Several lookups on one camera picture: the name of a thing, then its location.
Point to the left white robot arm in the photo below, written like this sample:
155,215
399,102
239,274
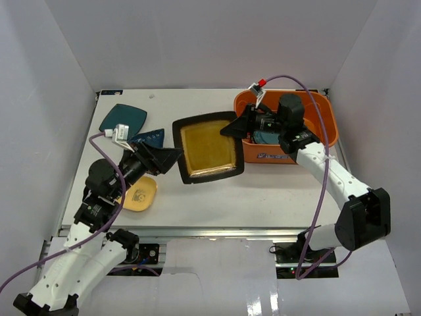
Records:
90,251

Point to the teal square plate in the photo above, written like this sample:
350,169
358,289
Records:
124,114

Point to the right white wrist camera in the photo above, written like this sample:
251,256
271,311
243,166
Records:
257,89

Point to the blue table label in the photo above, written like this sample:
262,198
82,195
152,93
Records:
111,92

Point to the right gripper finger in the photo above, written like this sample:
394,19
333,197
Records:
235,129
245,118

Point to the dark blue shell plate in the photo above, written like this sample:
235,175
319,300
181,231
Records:
154,138

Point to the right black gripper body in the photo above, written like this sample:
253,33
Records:
262,121

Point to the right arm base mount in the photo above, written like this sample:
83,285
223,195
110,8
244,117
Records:
288,254

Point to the teal scalloped round plate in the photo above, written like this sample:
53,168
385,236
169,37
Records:
263,136

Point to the yellow rounded plate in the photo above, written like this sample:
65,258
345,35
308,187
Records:
140,195

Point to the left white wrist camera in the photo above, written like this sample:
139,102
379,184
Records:
119,136

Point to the aluminium table front rail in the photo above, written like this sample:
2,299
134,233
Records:
201,232

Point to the black and amber square plate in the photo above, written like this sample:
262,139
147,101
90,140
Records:
207,154

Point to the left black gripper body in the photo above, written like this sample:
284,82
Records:
148,157

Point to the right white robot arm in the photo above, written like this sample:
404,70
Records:
365,212

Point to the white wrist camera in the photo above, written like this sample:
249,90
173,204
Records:
257,89
119,136

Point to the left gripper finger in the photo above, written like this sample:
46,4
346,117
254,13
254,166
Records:
164,163
157,152

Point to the orange plastic bin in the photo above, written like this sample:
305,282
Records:
267,149

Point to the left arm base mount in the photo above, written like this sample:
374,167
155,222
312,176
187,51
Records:
143,254

